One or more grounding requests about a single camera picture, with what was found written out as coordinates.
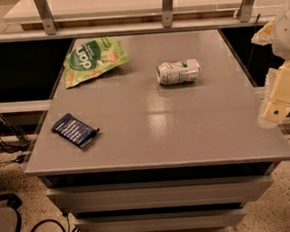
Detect right metal bracket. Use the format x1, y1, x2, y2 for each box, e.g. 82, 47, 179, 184
236, 0, 256, 23

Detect metal bracket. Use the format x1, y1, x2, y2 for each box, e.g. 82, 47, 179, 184
161, 0, 173, 29
236, 0, 256, 23
33, 0, 57, 35

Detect white 7up soda can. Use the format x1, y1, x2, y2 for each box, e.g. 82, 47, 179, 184
157, 59, 201, 86

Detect top grey drawer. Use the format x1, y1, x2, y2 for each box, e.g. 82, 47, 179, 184
47, 175, 273, 214

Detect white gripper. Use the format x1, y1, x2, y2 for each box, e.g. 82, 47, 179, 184
251, 0, 290, 128

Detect dark blue snack packet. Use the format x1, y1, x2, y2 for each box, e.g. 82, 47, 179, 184
51, 113, 99, 148

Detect black cables at left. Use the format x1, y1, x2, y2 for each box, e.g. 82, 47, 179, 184
0, 111, 32, 167

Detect grey drawer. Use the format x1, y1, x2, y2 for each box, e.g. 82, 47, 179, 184
74, 208, 246, 232
47, 175, 273, 214

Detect black chair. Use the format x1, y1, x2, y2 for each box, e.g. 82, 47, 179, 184
0, 193, 23, 232

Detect grey drawer cabinet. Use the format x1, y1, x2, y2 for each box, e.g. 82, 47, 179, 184
27, 30, 290, 232

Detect green snack chip bag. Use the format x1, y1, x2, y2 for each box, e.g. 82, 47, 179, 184
64, 36, 129, 88

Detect middle grey drawer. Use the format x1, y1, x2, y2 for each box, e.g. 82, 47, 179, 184
74, 208, 246, 232

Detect left metal bracket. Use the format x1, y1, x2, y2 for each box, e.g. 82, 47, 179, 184
33, 0, 57, 35

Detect middle metal bracket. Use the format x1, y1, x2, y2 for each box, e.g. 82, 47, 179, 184
161, 0, 173, 29

